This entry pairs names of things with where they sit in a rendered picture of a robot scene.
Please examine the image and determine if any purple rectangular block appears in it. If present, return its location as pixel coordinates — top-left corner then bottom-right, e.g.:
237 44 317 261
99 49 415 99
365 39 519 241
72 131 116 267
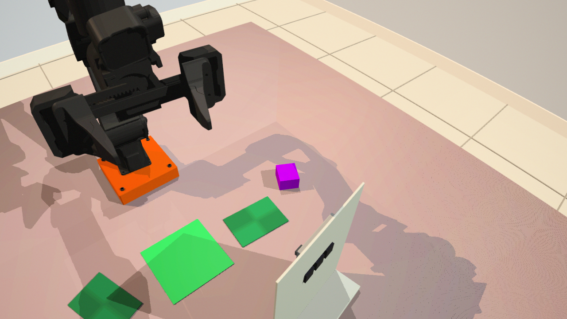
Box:
276 163 300 190

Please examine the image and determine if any pale grey panel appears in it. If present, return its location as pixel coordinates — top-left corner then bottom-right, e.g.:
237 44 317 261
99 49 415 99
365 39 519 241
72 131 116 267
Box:
273 183 365 319

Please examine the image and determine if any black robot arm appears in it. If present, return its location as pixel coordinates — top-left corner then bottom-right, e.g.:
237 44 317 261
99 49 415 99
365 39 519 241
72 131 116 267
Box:
48 0 165 175

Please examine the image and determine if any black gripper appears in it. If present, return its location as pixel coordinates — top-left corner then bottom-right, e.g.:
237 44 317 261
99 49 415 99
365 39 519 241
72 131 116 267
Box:
30 45 226 166

